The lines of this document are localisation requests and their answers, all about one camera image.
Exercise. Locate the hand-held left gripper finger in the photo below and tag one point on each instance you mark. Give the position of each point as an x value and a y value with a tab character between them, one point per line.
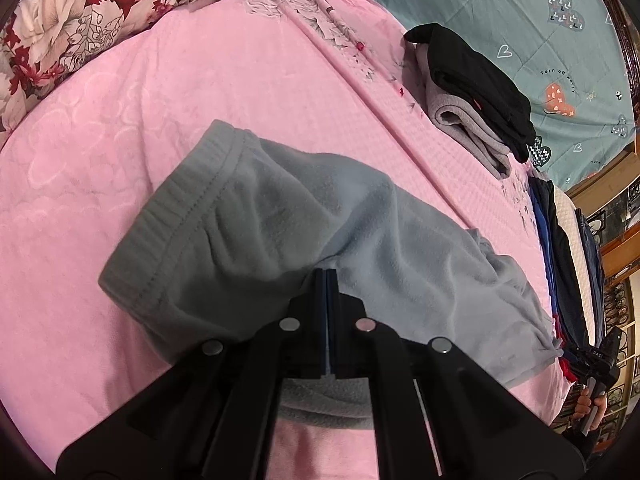
320	310
331	310

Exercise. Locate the grey fleece pants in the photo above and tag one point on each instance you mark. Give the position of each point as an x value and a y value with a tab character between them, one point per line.
310	210

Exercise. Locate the folded light grey pants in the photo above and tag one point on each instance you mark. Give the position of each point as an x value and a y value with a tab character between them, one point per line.
467	125

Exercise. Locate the folded black pants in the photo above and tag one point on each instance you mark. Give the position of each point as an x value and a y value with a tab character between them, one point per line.
475	80

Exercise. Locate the person's right hand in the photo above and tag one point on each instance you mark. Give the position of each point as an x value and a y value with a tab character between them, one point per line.
582	405

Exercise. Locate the pile of dark clothes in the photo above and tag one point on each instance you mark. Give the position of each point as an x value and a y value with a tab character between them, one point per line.
560	270

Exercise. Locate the wooden cabinet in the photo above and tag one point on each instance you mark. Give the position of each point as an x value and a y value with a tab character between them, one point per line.
617	240

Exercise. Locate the pink bed sheet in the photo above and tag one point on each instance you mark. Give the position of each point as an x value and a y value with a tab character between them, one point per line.
150	110

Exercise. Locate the teal heart print quilt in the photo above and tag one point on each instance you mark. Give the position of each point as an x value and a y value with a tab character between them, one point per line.
500	5

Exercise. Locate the red floral quilt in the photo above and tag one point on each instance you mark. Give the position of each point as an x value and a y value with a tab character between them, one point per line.
75	5

